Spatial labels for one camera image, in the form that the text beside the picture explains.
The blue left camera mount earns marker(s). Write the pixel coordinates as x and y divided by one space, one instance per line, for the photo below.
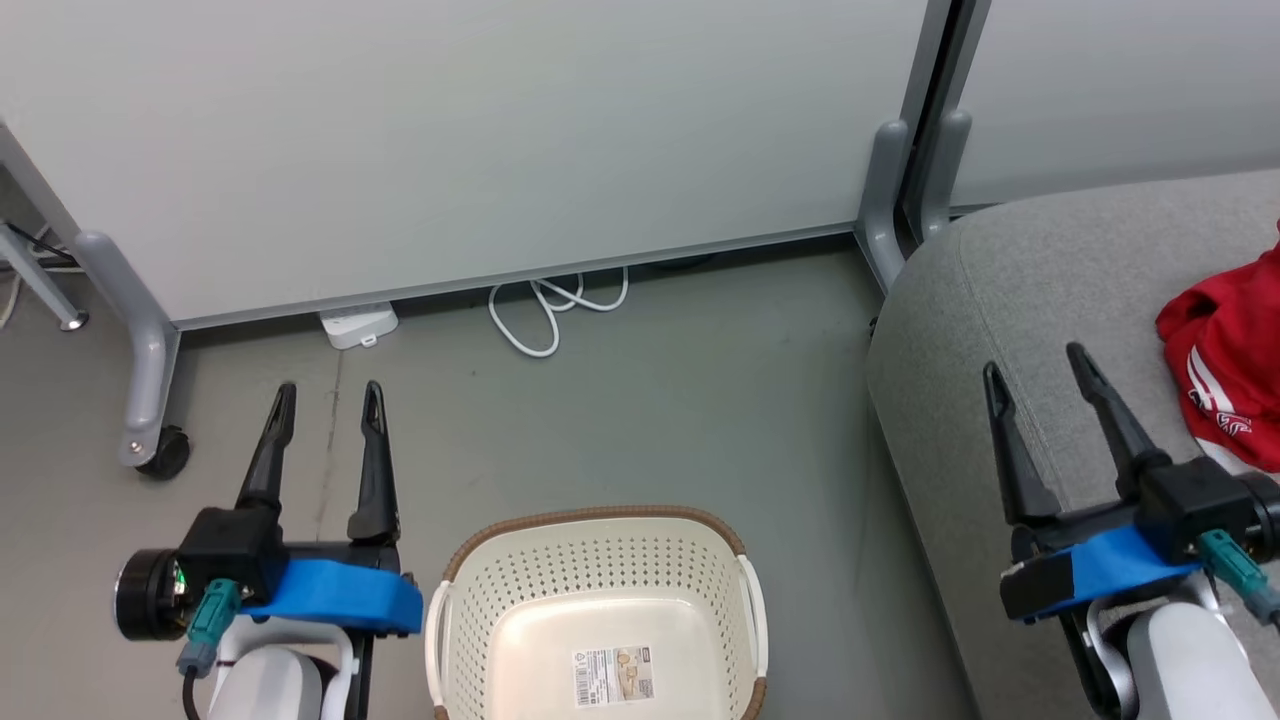
340 595

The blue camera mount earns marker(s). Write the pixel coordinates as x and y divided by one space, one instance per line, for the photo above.
1120 565
340 595

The printed basket label sticker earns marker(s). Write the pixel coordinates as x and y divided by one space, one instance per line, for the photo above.
613 675

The grey partition frame post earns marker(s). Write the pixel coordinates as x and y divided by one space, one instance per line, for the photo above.
885 200
945 170

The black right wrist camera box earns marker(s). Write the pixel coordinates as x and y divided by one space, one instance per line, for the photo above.
1195 500

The white partition panel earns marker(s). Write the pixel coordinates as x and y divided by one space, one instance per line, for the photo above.
450 130
1120 90

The white power adapter box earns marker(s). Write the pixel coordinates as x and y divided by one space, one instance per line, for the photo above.
358 325

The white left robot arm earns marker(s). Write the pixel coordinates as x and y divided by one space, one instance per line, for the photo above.
270 680

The grey metal table leg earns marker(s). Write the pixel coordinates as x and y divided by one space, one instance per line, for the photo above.
40 285

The grey fabric sofa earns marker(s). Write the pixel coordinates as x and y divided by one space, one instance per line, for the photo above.
1000 300

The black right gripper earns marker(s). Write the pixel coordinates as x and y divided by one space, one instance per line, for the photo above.
1040 585

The blue right camera mount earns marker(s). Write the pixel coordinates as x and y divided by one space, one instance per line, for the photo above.
1120 565

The cream perforated laundry basket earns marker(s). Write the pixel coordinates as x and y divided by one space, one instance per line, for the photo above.
600 570

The grey partition leg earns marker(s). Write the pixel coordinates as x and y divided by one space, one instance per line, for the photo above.
148 340

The red clothing item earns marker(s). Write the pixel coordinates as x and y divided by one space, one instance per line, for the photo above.
1230 330

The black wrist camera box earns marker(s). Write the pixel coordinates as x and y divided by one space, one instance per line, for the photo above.
1195 500
235 550

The black caster wheel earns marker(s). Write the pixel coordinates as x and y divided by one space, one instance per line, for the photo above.
168 455

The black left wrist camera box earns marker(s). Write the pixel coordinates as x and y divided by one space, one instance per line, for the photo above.
235 550

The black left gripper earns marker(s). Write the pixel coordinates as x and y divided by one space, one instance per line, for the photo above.
150 595

